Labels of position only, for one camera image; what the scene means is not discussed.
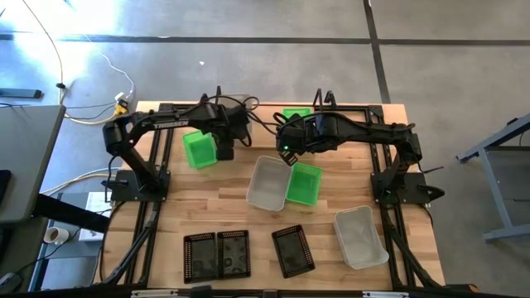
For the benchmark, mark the black flat device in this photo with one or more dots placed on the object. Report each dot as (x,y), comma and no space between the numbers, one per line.
(4,186)

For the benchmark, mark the wooden shelf with black frame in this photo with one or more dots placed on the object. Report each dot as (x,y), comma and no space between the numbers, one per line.
(263,140)

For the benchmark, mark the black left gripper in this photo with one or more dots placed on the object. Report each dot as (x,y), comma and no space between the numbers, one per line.
(236,124)

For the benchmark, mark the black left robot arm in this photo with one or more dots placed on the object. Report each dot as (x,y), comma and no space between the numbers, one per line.
(165,120)

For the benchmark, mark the white box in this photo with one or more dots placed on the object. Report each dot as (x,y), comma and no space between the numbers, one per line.
(97,205)

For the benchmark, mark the grey desk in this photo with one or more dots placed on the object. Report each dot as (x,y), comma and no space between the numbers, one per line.
(25,157)

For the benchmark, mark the white paper cup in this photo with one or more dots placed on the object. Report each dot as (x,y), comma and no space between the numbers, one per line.
(56,236)

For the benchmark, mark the black desk leg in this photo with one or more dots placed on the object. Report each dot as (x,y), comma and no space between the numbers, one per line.
(70,213)

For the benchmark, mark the black aluminium table frame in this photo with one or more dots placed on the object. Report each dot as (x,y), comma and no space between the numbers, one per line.
(356,108)

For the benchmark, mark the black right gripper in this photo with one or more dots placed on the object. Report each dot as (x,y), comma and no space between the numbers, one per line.
(298,134)

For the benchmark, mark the black plastic basket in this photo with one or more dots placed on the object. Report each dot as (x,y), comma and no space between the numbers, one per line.
(293,251)
(234,254)
(200,258)

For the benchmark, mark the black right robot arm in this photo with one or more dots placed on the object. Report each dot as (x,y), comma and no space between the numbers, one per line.
(364,128)

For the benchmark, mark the grey metal table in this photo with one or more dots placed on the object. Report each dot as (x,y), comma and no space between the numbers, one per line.
(497,194)

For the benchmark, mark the black flat bar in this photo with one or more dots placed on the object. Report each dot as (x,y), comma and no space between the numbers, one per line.
(20,93)

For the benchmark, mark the green plastic basket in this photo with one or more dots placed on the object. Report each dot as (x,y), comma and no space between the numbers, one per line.
(296,112)
(198,151)
(304,184)

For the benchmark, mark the computer mouse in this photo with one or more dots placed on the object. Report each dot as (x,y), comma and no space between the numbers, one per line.
(9,282)

